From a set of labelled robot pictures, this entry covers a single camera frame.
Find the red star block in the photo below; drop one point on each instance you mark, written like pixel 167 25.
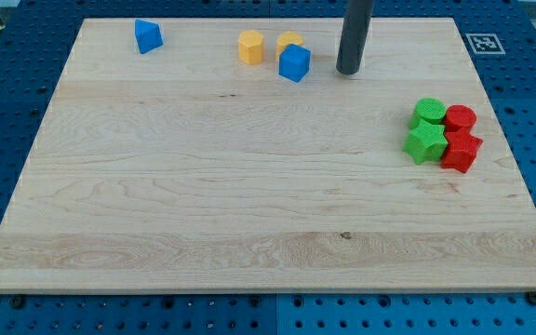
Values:
pixel 461 151

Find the yellow cylinder block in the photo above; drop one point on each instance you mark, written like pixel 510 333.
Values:
pixel 287 38

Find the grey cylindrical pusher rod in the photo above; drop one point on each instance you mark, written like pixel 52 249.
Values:
pixel 355 29

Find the white fiducial marker tag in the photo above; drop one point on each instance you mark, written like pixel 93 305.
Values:
pixel 485 44

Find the green star block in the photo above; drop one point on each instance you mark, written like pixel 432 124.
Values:
pixel 426 142

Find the yellow hexagon block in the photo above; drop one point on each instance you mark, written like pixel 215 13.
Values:
pixel 251 47

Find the green cylinder block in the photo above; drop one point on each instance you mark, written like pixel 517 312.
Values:
pixel 429 109

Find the blue triangular prism block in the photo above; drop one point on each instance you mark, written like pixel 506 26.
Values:
pixel 148 35

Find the red cylinder block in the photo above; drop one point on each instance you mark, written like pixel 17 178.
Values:
pixel 459 117

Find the blue cube block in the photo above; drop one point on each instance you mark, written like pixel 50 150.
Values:
pixel 294 62

